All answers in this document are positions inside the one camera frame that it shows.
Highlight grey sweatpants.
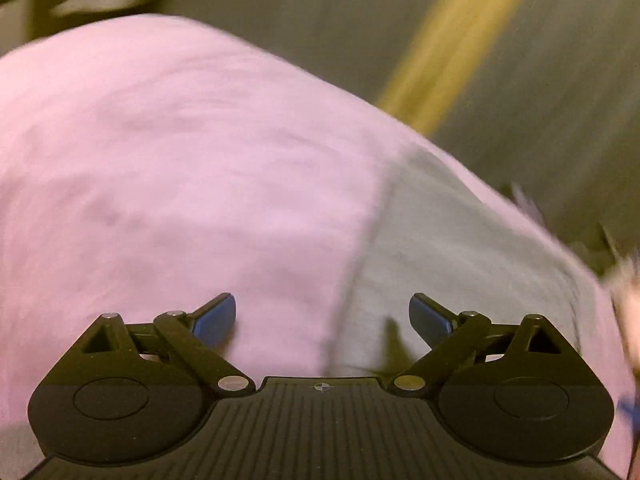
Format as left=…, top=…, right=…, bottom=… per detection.
left=326, top=153, right=608, bottom=376

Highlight pink bed blanket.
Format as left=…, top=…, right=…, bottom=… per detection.
left=1, top=15, right=636, bottom=479

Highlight grey-green curtain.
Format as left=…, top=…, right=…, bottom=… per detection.
left=160, top=0, right=639, bottom=245

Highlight yellow curtain panel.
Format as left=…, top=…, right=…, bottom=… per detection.
left=378, top=0, right=523, bottom=136

